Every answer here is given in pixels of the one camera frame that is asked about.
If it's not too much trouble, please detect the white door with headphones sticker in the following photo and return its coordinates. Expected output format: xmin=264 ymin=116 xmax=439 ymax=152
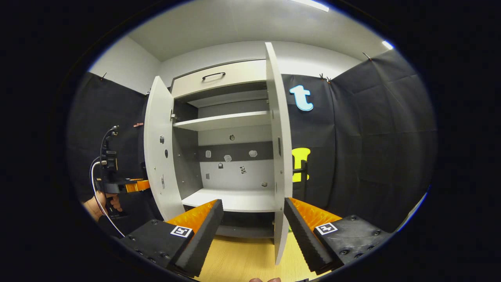
xmin=265 ymin=42 xmax=293 ymax=266

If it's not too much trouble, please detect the white cabinet drawer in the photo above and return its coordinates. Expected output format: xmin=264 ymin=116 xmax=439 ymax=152
xmin=171 ymin=60 xmax=267 ymax=99

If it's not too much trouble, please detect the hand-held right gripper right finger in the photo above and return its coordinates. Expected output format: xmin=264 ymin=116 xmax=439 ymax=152
xmin=284 ymin=197 xmax=394 ymax=275

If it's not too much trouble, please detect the white double-door shoe cabinet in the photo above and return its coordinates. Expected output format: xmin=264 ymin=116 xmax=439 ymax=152
xmin=168 ymin=59 xmax=283 ymax=239

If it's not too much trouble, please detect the long ceiling light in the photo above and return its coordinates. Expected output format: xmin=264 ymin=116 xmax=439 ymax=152
xmin=290 ymin=0 xmax=330 ymax=12

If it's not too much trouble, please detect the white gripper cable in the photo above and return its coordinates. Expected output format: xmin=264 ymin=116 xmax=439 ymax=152
xmin=90 ymin=157 xmax=126 ymax=237

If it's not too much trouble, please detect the black door handle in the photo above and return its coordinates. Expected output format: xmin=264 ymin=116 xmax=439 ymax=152
xmin=294 ymin=160 xmax=309 ymax=201

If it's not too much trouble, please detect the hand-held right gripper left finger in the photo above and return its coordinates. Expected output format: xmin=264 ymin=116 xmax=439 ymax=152
xmin=117 ymin=199 xmax=224 ymax=278

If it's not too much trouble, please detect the black backdrop cloth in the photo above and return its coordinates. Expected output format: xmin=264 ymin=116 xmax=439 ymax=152
xmin=67 ymin=49 xmax=437 ymax=235

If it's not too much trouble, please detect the white cabinet shelf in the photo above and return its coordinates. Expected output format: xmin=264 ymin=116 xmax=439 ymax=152
xmin=182 ymin=188 xmax=278 ymax=213
xmin=173 ymin=111 xmax=271 ymax=132

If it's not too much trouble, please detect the white door with camera sticker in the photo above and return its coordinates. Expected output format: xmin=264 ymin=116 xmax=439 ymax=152
xmin=143 ymin=76 xmax=185 ymax=222

